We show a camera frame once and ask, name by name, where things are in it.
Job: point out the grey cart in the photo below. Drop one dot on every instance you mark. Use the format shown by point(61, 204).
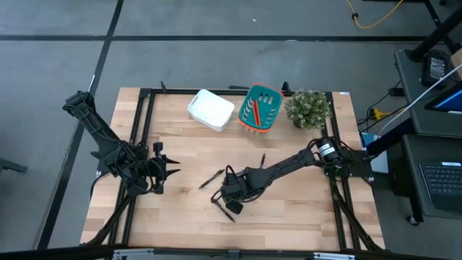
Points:
point(415, 108)

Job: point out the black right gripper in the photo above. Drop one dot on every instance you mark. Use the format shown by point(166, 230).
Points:
point(236, 187)

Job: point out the black desk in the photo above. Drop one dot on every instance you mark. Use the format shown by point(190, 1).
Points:
point(415, 206)

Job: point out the white plastic bin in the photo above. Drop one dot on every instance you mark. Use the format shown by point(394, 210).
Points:
point(211, 108)

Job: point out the black device with label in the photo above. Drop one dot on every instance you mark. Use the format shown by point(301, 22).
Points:
point(436, 68)

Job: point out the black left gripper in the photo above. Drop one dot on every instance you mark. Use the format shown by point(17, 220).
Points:
point(155, 169)

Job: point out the black chair leg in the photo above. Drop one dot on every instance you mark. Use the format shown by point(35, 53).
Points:
point(12, 166)

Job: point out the white and blue box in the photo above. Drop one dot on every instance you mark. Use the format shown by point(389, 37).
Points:
point(379, 164)

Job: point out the black frame clamp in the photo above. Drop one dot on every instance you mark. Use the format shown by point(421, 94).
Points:
point(163, 87)
point(286, 89)

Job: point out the monitor with blue screen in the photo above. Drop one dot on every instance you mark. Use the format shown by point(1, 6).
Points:
point(449, 103)

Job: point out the black aluminium table frame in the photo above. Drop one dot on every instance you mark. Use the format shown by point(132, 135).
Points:
point(173, 91)

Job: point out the black power plug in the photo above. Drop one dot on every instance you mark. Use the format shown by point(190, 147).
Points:
point(397, 91)

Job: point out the potted green plant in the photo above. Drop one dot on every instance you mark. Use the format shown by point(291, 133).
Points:
point(307, 108)

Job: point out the black retractable pen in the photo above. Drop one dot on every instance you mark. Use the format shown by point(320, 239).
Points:
point(262, 160)
point(211, 179)
point(225, 213)

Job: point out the black caster wheel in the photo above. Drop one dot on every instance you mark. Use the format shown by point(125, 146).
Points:
point(414, 221)

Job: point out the black stand beam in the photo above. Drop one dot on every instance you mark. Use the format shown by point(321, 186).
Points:
point(433, 39)

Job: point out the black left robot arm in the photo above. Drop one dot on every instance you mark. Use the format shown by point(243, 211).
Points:
point(101, 133)

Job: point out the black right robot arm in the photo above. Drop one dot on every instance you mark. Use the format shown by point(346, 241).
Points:
point(288, 166)

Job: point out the black laptop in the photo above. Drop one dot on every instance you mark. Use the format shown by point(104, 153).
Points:
point(444, 184)

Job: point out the silver bracket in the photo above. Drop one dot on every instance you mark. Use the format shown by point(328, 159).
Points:
point(133, 254)
point(334, 256)

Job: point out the teal basket with orange rim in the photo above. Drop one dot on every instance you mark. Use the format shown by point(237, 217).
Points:
point(247, 121)

